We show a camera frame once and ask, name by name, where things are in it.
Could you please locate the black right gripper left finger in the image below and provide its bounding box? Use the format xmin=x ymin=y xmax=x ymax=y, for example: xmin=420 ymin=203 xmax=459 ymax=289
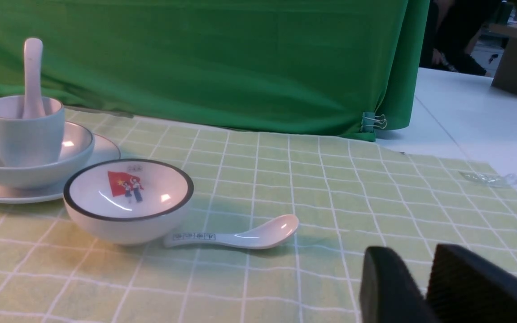
xmin=359 ymin=246 xmax=438 ymax=323

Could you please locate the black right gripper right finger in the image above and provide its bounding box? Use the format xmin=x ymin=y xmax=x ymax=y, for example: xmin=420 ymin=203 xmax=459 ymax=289
xmin=425 ymin=244 xmax=517 ymax=323

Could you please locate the thin-rimmed white bowl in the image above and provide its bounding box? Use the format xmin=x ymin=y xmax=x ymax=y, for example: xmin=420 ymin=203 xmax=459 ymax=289
xmin=0 ymin=122 xmax=95 ymax=189

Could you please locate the white spoon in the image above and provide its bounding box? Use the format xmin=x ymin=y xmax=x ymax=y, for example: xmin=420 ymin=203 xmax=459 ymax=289
xmin=22 ymin=38 xmax=46 ymax=119
xmin=163 ymin=214 xmax=300 ymax=250

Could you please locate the thin-rimmed white cup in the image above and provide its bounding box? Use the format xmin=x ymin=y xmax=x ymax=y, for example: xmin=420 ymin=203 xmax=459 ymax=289
xmin=0 ymin=95 xmax=65 ymax=167

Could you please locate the clear plastic wrapper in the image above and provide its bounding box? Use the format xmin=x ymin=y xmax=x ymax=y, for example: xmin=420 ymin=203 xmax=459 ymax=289
xmin=458 ymin=171 xmax=517 ymax=189

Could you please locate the white spoon beside bowl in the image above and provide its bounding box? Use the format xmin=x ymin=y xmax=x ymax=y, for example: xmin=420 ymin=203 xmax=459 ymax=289
xmin=163 ymin=214 xmax=300 ymax=250

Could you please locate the metal binder clip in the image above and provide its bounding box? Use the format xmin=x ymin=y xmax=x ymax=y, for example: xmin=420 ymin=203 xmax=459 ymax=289
xmin=360 ymin=112 xmax=387 ymax=133

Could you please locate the green backdrop cloth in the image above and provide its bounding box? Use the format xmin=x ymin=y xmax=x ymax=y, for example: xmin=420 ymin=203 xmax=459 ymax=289
xmin=0 ymin=0 xmax=429 ymax=141

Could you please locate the person in dark clothes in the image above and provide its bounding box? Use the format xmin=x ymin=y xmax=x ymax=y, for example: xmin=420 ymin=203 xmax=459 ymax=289
xmin=419 ymin=0 xmax=501 ymax=76

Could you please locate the black-rimmed bowl with flag picture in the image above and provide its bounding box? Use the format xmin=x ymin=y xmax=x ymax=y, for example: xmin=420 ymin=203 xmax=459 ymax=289
xmin=63 ymin=159 xmax=195 ymax=245

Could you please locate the light green checkered tablecloth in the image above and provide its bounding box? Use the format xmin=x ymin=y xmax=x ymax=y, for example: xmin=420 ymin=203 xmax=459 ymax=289
xmin=0 ymin=111 xmax=517 ymax=323

